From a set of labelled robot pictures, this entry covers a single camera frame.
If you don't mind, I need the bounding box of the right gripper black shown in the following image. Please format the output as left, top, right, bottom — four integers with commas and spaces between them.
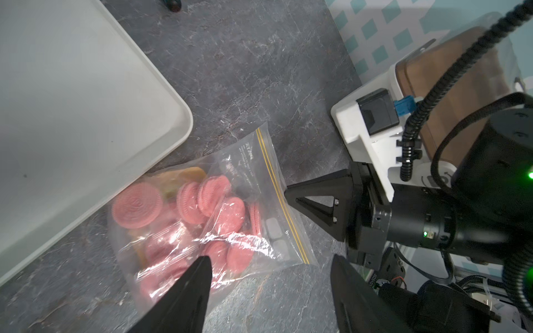
285, 162, 454, 275

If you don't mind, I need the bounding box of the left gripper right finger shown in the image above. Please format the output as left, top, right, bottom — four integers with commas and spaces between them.
330, 255, 412, 332

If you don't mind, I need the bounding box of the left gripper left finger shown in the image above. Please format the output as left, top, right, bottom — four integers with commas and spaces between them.
129, 256, 212, 332

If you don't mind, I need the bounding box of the ziploc bag with pink cookies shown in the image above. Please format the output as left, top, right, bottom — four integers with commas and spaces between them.
108, 124, 316, 314

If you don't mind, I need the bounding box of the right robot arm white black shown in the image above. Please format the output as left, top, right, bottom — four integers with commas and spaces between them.
285, 101, 532, 332

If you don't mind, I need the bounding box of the white plastic tray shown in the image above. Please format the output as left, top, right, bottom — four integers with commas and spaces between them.
1, 1, 194, 282

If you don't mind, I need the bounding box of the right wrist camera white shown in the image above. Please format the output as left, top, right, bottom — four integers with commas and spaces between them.
330, 61, 441, 201

